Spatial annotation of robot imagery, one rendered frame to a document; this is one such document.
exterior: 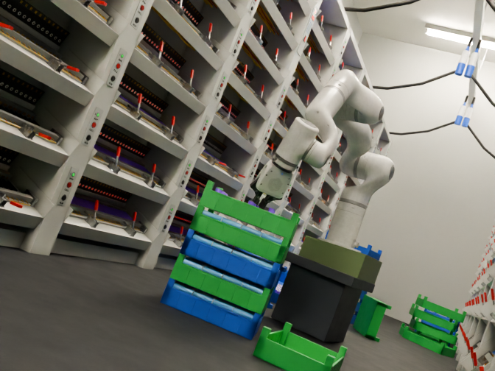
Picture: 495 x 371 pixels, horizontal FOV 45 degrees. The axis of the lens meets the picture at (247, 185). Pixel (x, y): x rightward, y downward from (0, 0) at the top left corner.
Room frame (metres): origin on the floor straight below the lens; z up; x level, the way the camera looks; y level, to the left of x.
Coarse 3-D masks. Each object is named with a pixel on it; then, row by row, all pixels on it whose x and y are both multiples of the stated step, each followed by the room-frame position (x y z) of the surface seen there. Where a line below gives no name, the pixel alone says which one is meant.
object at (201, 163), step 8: (200, 152) 2.55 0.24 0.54; (216, 152) 3.08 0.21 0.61; (200, 160) 2.60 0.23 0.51; (224, 160) 3.17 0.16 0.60; (200, 168) 2.64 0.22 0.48; (208, 168) 2.70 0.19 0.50; (216, 168) 2.76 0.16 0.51; (232, 168) 3.15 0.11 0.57; (216, 176) 2.81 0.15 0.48; (224, 176) 2.88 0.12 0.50; (248, 176) 3.11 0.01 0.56; (232, 184) 3.01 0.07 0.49; (240, 184) 3.09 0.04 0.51
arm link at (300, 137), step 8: (296, 120) 1.83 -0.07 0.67; (304, 120) 1.85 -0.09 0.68; (296, 128) 1.83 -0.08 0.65; (304, 128) 1.82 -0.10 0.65; (312, 128) 1.82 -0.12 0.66; (288, 136) 1.85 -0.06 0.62; (296, 136) 1.83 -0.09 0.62; (304, 136) 1.83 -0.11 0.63; (312, 136) 1.84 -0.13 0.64; (280, 144) 1.88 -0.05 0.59; (288, 144) 1.85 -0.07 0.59; (296, 144) 1.84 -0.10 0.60; (304, 144) 1.84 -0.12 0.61; (312, 144) 1.84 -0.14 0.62; (280, 152) 1.87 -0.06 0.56; (288, 152) 1.85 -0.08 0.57; (296, 152) 1.85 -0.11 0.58; (304, 152) 1.84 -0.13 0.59; (288, 160) 1.86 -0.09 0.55; (296, 160) 1.87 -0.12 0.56
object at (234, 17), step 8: (208, 0) 2.45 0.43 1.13; (216, 0) 2.26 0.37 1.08; (224, 0) 2.30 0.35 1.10; (232, 0) 2.49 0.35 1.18; (224, 8) 2.33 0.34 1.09; (232, 8) 2.37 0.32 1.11; (240, 8) 2.47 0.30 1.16; (232, 16) 2.41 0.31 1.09; (240, 16) 2.47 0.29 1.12; (232, 24) 2.45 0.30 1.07
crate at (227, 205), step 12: (204, 192) 1.84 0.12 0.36; (216, 192) 1.83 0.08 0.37; (204, 204) 1.84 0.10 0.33; (216, 204) 1.83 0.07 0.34; (228, 204) 1.83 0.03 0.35; (240, 204) 1.82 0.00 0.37; (240, 216) 1.82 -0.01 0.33; (252, 216) 1.82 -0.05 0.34; (264, 216) 1.81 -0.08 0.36; (276, 216) 1.81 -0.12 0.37; (264, 228) 1.81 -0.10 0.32; (276, 228) 1.80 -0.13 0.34; (288, 228) 1.80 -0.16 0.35
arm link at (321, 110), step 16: (320, 96) 1.96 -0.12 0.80; (336, 96) 1.97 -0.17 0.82; (320, 112) 1.92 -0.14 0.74; (336, 112) 1.98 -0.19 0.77; (320, 128) 1.93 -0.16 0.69; (336, 128) 1.89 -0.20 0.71; (320, 144) 1.85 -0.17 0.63; (336, 144) 1.88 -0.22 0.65; (304, 160) 1.87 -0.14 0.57; (320, 160) 1.84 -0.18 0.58
